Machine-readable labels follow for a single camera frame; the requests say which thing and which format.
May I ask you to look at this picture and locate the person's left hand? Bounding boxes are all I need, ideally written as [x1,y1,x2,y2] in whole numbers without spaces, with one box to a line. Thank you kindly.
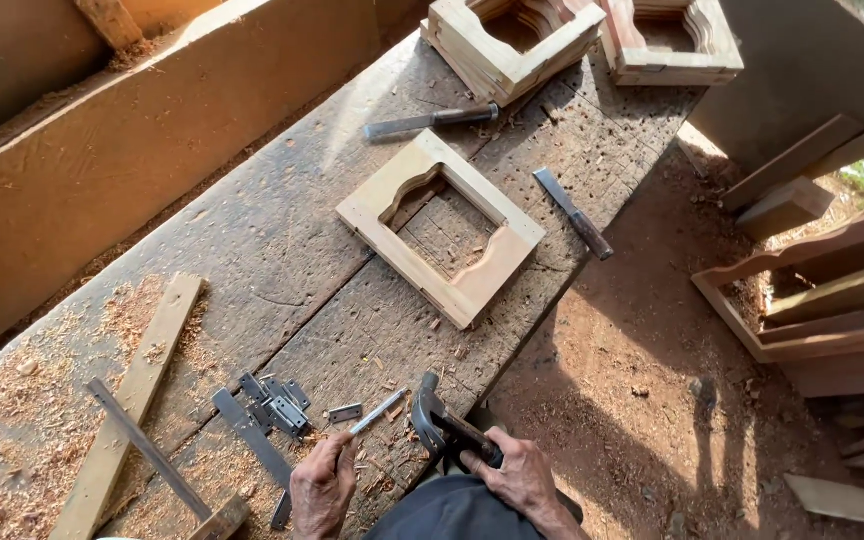
[289,432,360,540]

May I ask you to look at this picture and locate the person's right hand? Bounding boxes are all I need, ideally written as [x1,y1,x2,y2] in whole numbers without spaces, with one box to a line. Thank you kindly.
[459,426,560,520]

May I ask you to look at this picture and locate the thin pale pencil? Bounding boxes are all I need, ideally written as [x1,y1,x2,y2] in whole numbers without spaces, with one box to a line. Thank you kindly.
[348,387,410,437]

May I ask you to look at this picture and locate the claw hammer with dark handle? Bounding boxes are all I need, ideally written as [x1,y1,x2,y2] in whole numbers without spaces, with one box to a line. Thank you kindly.
[410,371,506,471]

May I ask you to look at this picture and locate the single small metal hinge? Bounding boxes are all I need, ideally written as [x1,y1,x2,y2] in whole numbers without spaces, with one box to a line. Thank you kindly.
[326,402,365,426]

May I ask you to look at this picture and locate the person's dark trousers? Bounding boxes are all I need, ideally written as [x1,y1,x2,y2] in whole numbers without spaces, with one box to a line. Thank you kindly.
[362,473,585,540]

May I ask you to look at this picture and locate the pile of small metal hinges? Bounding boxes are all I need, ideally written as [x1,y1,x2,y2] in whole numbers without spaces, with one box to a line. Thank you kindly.
[238,372,312,441]

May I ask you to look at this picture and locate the flat grey metal bar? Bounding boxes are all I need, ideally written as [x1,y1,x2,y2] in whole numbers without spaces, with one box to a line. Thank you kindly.
[210,387,295,531]

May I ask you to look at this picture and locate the try square with wooden stock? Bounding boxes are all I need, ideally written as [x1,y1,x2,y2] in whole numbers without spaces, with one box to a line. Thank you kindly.
[85,377,252,540]

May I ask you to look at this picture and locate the long pale wooden slat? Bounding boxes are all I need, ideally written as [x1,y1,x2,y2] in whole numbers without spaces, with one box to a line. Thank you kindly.
[48,271,206,540]

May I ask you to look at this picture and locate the pale wood offcut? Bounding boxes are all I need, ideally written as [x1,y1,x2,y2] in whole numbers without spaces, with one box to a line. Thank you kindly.
[782,472,864,534]

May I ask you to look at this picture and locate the thick wooden block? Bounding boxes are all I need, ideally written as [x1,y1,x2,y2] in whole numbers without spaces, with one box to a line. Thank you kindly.
[735,176,837,243]

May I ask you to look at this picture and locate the large wooden beam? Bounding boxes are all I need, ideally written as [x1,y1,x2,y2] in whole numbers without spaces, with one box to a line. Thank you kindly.
[0,0,382,370]

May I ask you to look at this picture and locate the leaning wooden planks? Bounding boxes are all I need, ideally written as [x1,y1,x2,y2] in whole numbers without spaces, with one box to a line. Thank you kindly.
[720,109,864,215]

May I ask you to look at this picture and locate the stack of pale wooden frames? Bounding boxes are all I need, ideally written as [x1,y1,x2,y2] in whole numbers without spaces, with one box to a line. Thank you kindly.
[420,0,608,108]

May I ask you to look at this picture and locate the short rough wood piece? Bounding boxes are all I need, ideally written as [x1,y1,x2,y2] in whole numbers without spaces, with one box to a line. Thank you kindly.
[73,0,145,53]

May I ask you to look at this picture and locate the chisel with brown handle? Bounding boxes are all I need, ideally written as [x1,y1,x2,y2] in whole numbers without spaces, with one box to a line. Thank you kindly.
[532,166,615,263]

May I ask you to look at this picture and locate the pale wooden carved frame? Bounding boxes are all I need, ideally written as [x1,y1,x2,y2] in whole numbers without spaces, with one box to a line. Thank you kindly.
[335,128,548,332]

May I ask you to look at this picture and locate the brown wooden furniture frame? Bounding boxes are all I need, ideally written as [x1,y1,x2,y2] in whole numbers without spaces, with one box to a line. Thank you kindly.
[690,203,864,399]

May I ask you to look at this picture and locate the chisel with black handle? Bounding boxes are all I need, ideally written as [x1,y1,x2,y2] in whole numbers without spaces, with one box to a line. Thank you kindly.
[362,102,501,143]

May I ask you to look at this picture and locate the reddish wooden carved frame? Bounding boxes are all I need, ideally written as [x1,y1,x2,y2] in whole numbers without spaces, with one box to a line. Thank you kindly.
[600,0,746,88]

